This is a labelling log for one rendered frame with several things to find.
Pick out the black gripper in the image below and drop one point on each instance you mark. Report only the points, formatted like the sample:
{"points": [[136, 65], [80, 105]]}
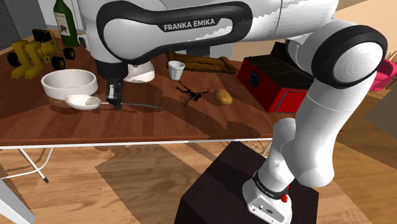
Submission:
{"points": [[116, 91]]}

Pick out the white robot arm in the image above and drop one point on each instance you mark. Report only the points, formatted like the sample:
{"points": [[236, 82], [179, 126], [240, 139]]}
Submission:
{"points": [[319, 124]]}

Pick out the white rounded object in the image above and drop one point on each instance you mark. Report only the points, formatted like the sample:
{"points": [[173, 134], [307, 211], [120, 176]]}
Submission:
{"points": [[141, 73]]}

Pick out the wooden table white legs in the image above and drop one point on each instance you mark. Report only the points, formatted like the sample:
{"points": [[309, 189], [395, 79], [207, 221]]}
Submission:
{"points": [[93, 124]]}

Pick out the white round bowl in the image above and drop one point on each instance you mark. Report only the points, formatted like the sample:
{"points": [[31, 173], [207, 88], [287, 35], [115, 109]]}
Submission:
{"points": [[69, 82]]}

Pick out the white mug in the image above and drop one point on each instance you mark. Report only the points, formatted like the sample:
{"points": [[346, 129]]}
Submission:
{"points": [[83, 42]]}

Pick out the white ribbed cup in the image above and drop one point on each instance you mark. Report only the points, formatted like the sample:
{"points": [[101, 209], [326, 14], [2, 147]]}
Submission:
{"points": [[176, 69]]}

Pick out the black stick figure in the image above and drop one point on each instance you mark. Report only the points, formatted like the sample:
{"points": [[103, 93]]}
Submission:
{"points": [[190, 93]]}

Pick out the green wine bottle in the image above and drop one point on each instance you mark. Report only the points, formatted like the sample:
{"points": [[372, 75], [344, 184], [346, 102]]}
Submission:
{"points": [[69, 32]]}

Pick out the brown wooden rack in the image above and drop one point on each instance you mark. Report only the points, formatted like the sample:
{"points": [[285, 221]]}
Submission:
{"points": [[201, 63]]}

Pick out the yellow toy vehicle black wheels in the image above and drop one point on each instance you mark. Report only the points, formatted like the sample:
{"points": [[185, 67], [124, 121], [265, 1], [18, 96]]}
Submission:
{"points": [[31, 57]]}

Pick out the brown potato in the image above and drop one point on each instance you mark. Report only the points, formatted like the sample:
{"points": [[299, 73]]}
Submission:
{"points": [[222, 96]]}

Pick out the dark robot stand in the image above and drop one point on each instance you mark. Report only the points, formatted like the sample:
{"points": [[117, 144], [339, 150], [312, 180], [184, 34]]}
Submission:
{"points": [[217, 192]]}

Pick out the red box black top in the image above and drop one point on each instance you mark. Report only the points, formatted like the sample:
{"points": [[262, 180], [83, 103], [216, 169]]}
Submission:
{"points": [[266, 83]]}

